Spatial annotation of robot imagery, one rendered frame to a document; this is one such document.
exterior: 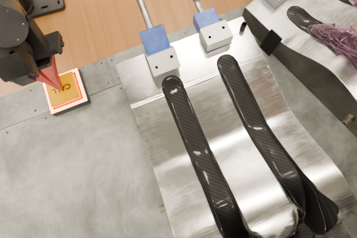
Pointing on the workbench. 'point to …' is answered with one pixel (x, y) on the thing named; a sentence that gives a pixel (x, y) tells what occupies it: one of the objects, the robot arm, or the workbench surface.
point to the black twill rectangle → (271, 42)
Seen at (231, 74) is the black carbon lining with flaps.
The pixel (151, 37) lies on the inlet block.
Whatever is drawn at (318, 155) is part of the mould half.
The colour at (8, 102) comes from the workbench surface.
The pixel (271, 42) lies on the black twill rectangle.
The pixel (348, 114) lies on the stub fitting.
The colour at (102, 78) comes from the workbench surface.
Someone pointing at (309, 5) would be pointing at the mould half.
